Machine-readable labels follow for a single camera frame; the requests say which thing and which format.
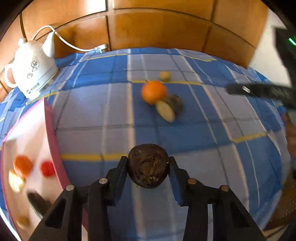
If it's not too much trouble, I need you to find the pink-rimmed white tray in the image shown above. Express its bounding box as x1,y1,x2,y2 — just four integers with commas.
1,99,73,240

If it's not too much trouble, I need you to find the dark brown round fruit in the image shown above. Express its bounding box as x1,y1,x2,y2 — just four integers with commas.
128,144,169,189

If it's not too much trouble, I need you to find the white kettle power cord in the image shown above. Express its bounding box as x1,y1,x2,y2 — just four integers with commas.
31,25,108,53

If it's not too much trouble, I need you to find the red tomato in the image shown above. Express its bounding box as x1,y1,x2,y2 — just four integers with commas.
39,161,55,178

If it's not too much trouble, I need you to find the dark-skinned cut fruit chunk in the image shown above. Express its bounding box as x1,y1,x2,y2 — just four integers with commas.
155,94,184,123

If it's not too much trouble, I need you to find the blue plaid tablecloth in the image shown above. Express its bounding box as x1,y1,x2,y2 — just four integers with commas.
46,48,290,228

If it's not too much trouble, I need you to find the dark wrinkled fruit piece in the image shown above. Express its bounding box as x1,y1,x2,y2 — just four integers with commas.
27,191,52,219

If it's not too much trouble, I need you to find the wooden wall cabinet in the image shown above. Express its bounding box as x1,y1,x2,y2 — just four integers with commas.
1,1,268,68

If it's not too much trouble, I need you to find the cream cut fruit chunk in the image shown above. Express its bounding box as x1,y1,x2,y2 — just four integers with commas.
16,215,31,230

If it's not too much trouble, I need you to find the orange tangerine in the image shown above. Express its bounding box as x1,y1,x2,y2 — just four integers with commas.
13,155,33,179
141,81,167,105

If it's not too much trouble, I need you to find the yellow peeled fruit piece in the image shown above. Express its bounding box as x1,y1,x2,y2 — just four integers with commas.
9,170,25,193

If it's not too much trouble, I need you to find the white ceramic electric kettle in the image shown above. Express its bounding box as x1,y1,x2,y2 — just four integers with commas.
4,32,58,99

